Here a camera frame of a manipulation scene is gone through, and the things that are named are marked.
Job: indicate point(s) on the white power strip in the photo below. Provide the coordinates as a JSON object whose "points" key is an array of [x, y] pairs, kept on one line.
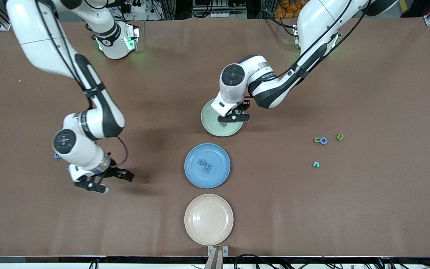
{"points": [[222, 14]]}

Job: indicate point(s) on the brown table cover sheet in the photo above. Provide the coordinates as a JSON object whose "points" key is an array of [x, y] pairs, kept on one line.
{"points": [[312, 209]]}

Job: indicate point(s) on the blue foam letter E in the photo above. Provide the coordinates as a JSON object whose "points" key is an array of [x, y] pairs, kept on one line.
{"points": [[208, 168]]}

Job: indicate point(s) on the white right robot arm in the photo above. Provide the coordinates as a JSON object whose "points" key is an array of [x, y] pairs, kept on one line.
{"points": [[43, 37]]}

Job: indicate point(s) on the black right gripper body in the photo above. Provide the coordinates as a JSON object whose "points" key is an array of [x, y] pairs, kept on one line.
{"points": [[113, 171]]}

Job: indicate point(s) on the orange objects pile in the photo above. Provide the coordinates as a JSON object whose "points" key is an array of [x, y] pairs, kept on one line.
{"points": [[286, 9]]}

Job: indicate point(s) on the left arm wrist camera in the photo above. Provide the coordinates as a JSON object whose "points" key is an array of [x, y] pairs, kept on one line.
{"points": [[233, 118]]}

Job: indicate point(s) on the blue foam letter O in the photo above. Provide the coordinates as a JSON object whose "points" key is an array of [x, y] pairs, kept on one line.
{"points": [[321, 141]]}

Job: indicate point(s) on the dark table edge rail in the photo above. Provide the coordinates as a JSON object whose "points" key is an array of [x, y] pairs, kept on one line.
{"points": [[125, 259]]}

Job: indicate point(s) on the pale green plate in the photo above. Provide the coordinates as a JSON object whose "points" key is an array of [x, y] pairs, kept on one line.
{"points": [[209, 119]]}

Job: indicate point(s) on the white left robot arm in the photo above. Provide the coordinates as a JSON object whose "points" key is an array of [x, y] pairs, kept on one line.
{"points": [[312, 22]]}

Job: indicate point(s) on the green foam letter B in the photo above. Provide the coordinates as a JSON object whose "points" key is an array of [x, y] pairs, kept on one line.
{"points": [[340, 137]]}

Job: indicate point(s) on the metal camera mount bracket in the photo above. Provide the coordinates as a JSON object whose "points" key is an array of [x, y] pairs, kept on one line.
{"points": [[218, 254]]}

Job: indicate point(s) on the blue foam digit 6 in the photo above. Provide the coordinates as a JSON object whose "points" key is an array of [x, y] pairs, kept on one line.
{"points": [[200, 163]]}

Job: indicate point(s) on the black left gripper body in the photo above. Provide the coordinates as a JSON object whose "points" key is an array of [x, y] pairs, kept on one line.
{"points": [[243, 105]]}

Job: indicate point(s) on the blue plate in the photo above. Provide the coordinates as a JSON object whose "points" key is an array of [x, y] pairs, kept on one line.
{"points": [[218, 179]]}

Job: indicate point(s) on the beige plate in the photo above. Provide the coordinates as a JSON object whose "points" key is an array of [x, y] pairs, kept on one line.
{"points": [[208, 219]]}

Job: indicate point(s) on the power strip with plugs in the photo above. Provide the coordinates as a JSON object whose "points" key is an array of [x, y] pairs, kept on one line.
{"points": [[136, 6]]}

